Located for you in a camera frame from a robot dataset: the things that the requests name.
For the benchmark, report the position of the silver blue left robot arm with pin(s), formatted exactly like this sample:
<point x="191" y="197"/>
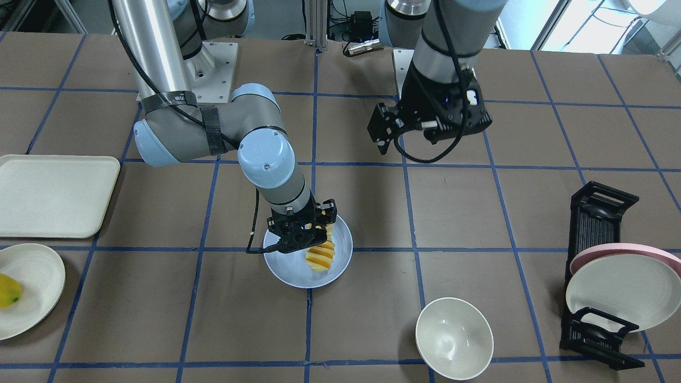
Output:
<point x="451" y="36"/>

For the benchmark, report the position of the pink plate in rack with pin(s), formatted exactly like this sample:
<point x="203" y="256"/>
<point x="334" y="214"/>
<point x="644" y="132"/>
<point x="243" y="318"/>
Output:
<point x="609" y="249"/>

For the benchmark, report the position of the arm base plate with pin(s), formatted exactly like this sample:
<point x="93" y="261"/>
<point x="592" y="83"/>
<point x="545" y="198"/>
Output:
<point x="207" y="75"/>
<point x="402" y="59"/>

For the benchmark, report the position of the yellow croissant bread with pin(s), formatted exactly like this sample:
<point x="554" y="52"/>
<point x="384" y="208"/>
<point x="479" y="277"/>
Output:
<point x="320" y="257"/>

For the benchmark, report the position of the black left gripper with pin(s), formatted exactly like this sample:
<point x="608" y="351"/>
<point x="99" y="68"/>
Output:
<point x="416" y="100"/>

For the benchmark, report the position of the cream round plate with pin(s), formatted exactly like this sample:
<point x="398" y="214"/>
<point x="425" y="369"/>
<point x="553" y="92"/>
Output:
<point x="40" y="272"/>

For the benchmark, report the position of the cream plate in rack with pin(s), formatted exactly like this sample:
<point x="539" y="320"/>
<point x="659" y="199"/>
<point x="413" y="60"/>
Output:
<point x="634" y="288"/>

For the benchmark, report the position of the white ceramic bowl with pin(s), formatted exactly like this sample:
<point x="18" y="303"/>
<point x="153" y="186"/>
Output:
<point x="454" y="338"/>

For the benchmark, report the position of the light blue plate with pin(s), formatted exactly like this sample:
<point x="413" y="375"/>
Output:
<point x="294" y="271"/>

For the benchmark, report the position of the yellow lemon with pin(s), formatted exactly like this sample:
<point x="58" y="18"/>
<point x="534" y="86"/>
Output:
<point x="11" y="291"/>

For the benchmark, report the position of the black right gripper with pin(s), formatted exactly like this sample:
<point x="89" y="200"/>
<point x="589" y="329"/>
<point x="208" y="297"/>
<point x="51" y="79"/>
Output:
<point x="328" y="208"/>

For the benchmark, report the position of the black dish rack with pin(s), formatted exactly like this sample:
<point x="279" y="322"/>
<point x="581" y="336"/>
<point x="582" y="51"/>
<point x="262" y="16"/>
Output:
<point x="593" y="321"/>

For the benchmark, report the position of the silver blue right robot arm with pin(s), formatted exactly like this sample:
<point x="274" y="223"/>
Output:
<point x="177" y="128"/>

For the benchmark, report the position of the cream rectangular tray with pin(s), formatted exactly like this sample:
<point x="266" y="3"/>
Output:
<point x="55" y="196"/>

